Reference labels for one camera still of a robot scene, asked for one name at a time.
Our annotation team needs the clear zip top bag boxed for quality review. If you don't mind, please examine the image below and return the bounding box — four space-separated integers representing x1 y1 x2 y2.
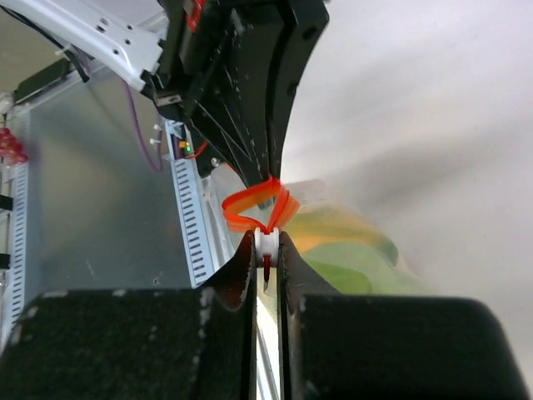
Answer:
222 176 434 301

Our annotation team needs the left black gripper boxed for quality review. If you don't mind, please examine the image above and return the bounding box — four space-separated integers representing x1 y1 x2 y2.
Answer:
143 1 329 187

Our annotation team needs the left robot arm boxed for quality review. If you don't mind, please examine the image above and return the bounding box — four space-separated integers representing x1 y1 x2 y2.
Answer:
2 1 330 187

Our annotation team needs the green apple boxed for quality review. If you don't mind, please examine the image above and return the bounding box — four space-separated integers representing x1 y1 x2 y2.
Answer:
303 242 402 294

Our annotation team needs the white slotted cable duct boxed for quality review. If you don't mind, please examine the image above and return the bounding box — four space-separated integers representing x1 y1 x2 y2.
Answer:
164 120 217 288

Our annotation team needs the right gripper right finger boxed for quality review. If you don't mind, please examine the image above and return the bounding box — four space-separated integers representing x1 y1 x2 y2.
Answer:
277 233 530 399

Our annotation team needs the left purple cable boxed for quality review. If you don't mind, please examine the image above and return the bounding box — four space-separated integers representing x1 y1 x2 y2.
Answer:
74 45 164 174

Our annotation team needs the aluminium mounting rail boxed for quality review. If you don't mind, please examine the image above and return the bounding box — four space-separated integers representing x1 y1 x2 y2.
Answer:
1 61 120 343

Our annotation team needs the yellow green mango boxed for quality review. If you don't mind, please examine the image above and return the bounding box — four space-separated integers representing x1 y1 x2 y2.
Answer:
285 206 399 263

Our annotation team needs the red berry cluster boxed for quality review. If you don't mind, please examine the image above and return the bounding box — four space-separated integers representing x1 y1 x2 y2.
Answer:
0 127 28 165

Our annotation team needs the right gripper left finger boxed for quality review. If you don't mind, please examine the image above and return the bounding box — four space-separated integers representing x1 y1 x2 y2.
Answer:
1 232 257 399

